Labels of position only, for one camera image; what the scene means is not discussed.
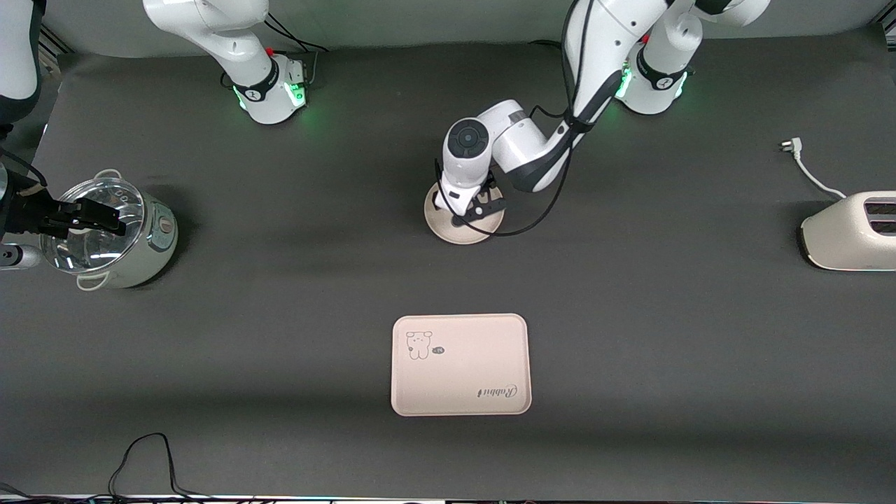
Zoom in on thin black loose cable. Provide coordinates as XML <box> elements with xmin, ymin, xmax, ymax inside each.
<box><xmin>108</xmin><ymin>433</ymin><xmax>211</xmax><ymax>501</ymax></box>

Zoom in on white toaster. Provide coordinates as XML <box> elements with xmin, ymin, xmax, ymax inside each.
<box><xmin>800</xmin><ymin>190</ymin><xmax>896</xmax><ymax>272</ymax></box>

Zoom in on beige rectangular rabbit tray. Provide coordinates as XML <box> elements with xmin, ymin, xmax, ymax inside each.
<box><xmin>391</xmin><ymin>313</ymin><xmax>533</xmax><ymax>417</ymax></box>

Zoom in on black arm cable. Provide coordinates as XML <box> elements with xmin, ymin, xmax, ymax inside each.
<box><xmin>434</xmin><ymin>0</ymin><xmax>597</xmax><ymax>237</ymax></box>
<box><xmin>0</xmin><ymin>146</ymin><xmax>48</xmax><ymax>187</ymax></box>

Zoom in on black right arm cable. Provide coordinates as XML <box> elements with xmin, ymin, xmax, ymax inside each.
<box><xmin>0</xmin><ymin>146</ymin><xmax>48</xmax><ymax>187</ymax></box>

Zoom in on white toaster power cable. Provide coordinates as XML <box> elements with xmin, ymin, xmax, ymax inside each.
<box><xmin>779</xmin><ymin>138</ymin><xmax>848</xmax><ymax>200</ymax></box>

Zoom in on round beige plate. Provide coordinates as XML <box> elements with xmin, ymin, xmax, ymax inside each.
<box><xmin>424</xmin><ymin>183</ymin><xmax>505</xmax><ymax>246</ymax></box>

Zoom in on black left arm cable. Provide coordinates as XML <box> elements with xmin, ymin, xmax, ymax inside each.
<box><xmin>434</xmin><ymin>0</ymin><xmax>597</xmax><ymax>237</ymax></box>

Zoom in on pale green electric pot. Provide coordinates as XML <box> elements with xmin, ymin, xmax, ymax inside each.
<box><xmin>73</xmin><ymin>168</ymin><xmax>179</xmax><ymax>291</ymax></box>

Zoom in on dark grey table cover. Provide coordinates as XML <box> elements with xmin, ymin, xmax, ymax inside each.
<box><xmin>0</xmin><ymin>28</ymin><xmax>896</xmax><ymax>499</ymax></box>

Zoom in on glass pot lid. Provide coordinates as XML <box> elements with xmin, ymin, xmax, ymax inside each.
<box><xmin>40</xmin><ymin>177</ymin><xmax>146</xmax><ymax>274</ymax></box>

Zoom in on black right arm base cables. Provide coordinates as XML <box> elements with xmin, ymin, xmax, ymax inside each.
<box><xmin>262</xmin><ymin>13</ymin><xmax>330</xmax><ymax>88</ymax></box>

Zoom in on aluminium frame rail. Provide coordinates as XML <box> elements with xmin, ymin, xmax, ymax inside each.
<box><xmin>43</xmin><ymin>25</ymin><xmax>75</xmax><ymax>58</ymax></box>

